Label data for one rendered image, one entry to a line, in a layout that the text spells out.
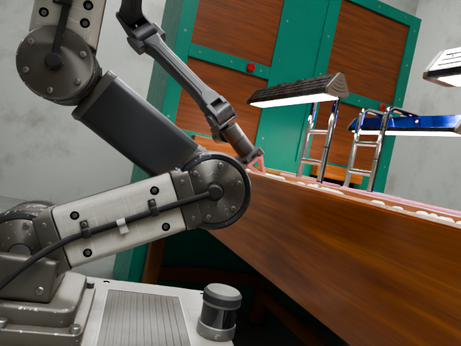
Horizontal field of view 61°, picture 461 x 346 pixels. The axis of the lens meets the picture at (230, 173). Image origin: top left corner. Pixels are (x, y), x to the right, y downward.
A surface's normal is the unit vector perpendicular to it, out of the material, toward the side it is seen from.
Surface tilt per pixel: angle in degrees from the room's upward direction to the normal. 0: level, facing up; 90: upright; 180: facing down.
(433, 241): 90
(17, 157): 90
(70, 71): 90
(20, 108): 90
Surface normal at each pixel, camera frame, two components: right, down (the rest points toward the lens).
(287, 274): -0.91, -0.18
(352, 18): 0.36, 0.11
